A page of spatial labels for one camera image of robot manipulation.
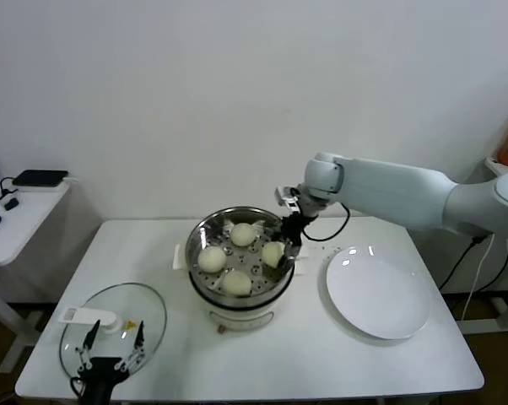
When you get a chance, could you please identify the white desk with base frame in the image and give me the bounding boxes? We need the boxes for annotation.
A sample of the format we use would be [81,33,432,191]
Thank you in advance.
[459,156,508,337]

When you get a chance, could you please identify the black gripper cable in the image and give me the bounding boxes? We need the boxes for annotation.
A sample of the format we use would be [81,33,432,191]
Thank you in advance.
[300,202,351,242]
[70,376,89,400]

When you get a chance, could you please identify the steel perforated steamer basket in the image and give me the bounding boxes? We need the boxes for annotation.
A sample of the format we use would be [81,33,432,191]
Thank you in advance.
[184,206,298,299]

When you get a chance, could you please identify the thin black desk cable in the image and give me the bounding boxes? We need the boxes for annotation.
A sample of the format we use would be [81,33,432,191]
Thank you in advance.
[0,176,19,203]

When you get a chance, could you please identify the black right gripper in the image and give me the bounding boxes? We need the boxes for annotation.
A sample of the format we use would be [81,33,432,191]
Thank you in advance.
[272,213,308,272]

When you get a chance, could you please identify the white electric cooker pot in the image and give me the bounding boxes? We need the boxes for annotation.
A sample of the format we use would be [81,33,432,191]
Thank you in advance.
[172,235,312,334]

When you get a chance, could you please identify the white side desk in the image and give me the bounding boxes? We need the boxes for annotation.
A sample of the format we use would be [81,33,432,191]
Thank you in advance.
[0,176,86,375]

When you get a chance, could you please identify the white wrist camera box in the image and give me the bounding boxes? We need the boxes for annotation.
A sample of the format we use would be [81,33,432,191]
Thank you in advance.
[273,184,302,211]

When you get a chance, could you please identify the glass lid with white handle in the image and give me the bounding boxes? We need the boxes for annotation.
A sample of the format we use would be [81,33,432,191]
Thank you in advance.
[58,282,169,388]

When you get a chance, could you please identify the white steamed baozi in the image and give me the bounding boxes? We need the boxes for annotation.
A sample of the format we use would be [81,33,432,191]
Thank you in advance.
[222,269,253,296]
[261,240,287,269]
[197,246,228,273]
[230,222,257,248]

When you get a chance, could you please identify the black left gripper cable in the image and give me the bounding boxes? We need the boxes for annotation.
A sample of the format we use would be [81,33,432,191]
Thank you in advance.
[70,376,89,400]

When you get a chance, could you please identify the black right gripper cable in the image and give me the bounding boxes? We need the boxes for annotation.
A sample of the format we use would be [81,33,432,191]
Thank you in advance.
[300,202,351,242]

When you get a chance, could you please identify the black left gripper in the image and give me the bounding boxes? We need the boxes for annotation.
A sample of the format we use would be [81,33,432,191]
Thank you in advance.
[75,319,148,405]

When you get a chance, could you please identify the white round plate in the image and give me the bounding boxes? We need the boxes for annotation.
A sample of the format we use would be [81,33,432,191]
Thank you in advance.
[320,245,432,342]

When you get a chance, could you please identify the white cable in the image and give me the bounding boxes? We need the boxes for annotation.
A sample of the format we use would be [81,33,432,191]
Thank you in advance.
[462,234,498,326]

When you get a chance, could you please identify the black flat box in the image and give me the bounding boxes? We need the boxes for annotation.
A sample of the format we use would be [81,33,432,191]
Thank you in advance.
[11,170,69,189]

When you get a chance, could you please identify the black power cable with adapter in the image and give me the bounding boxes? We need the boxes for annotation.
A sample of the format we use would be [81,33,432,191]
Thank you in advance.
[439,235,508,292]

